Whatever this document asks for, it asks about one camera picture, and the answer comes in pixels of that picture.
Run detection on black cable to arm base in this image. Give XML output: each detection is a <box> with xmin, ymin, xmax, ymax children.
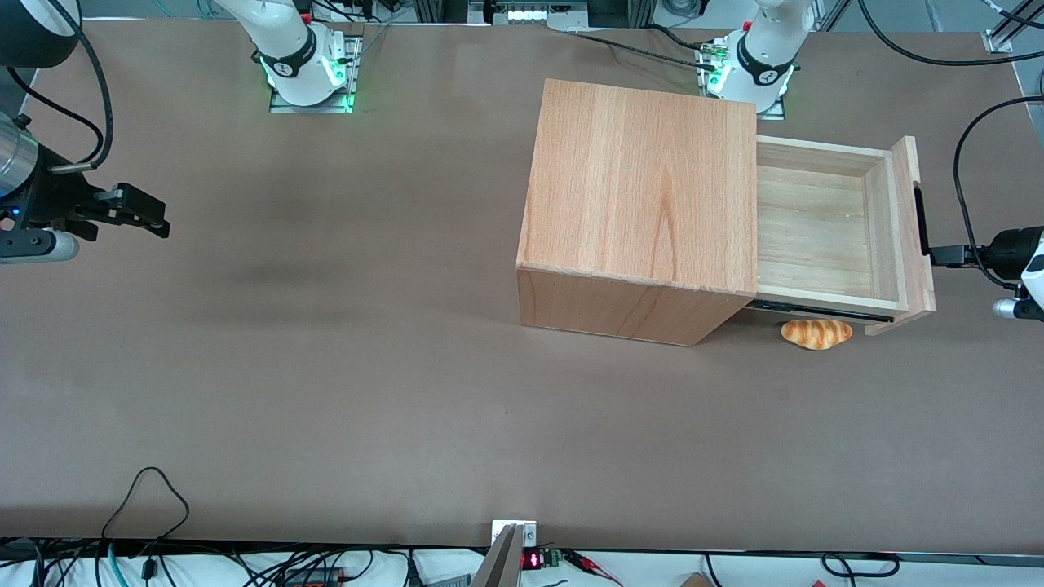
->
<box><xmin>644</xmin><ymin>23</ymin><xmax>710</xmax><ymax>51</ymax></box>
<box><xmin>567</xmin><ymin>31</ymin><xmax>719</xmax><ymax>73</ymax></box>

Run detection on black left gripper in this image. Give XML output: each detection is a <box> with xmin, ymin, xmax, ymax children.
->
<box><xmin>930</xmin><ymin>227</ymin><xmax>1044</xmax><ymax>282</ymax></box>

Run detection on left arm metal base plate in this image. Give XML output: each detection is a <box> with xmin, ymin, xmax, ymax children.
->
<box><xmin>695</xmin><ymin>41</ymin><xmax>788</xmax><ymax>121</ymax></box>

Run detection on black coiled cable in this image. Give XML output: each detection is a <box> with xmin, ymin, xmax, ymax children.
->
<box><xmin>820</xmin><ymin>552</ymin><xmax>900</xmax><ymax>577</ymax></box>

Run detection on tan wooden post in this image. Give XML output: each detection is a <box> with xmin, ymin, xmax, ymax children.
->
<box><xmin>469</xmin><ymin>524</ymin><xmax>524</xmax><ymax>587</ymax></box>

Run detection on orange and black device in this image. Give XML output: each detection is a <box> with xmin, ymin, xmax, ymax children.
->
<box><xmin>281</xmin><ymin>567</ymin><xmax>347</xmax><ymax>587</ymax></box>

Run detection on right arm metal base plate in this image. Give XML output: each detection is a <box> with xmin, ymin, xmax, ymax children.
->
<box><xmin>269</xmin><ymin>33</ymin><xmax>364</xmax><ymax>113</ymax></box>

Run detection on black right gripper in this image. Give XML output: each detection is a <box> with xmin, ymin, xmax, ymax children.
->
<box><xmin>0</xmin><ymin>159</ymin><xmax>170</xmax><ymax>245</ymax></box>

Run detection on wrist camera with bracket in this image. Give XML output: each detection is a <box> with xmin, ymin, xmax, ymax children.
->
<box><xmin>0</xmin><ymin>230</ymin><xmax>80</xmax><ymax>263</ymax></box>
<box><xmin>992</xmin><ymin>295</ymin><xmax>1044</xmax><ymax>322</ymax></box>

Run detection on black drawer slide rail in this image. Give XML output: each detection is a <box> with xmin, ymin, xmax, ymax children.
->
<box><xmin>746</xmin><ymin>299</ymin><xmax>894</xmax><ymax>324</ymax></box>

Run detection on silver metal bracket plate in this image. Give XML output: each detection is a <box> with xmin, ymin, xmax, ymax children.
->
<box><xmin>491</xmin><ymin>520</ymin><xmax>539</xmax><ymax>549</ymax></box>

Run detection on red and black clip leads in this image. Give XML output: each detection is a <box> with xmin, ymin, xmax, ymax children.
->
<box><xmin>563</xmin><ymin>550</ymin><xmax>625</xmax><ymax>586</ymax></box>

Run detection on wooden drawer with black handle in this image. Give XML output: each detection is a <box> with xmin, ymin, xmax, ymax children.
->
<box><xmin>746</xmin><ymin>135</ymin><xmax>937</xmax><ymax>338</ymax></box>

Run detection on wooden drawer cabinet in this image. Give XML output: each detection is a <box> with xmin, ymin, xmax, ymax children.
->
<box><xmin>516</xmin><ymin>78</ymin><xmax>759</xmax><ymax>347</ymax></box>

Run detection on toy bread roll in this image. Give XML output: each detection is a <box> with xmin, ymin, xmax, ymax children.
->
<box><xmin>781</xmin><ymin>319</ymin><xmax>854</xmax><ymax>351</ymax></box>

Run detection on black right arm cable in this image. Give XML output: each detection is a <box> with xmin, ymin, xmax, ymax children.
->
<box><xmin>7</xmin><ymin>67</ymin><xmax>105</xmax><ymax>164</ymax></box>
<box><xmin>49</xmin><ymin>0</ymin><xmax>113</xmax><ymax>172</ymax></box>

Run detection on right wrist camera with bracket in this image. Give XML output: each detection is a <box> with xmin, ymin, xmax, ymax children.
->
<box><xmin>0</xmin><ymin>230</ymin><xmax>80</xmax><ymax>263</ymax></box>

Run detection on aluminium frame profile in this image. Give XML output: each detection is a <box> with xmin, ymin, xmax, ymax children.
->
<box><xmin>983</xmin><ymin>0</ymin><xmax>1044</xmax><ymax>54</ymax></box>

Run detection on black looped table cable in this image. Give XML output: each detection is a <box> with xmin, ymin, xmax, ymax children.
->
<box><xmin>100</xmin><ymin>466</ymin><xmax>191</xmax><ymax>581</ymax></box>

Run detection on white power strip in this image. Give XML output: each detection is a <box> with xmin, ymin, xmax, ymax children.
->
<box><xmin>488</xmin><ymin>0</ymin><xmax>588</xmax><ymax>25</ymax></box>

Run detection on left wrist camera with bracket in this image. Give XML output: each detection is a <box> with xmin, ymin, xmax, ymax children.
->
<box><xmin>992</xmin><ymin>295</ymin><xmax>1044</xmax><ymax>322</ymax></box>

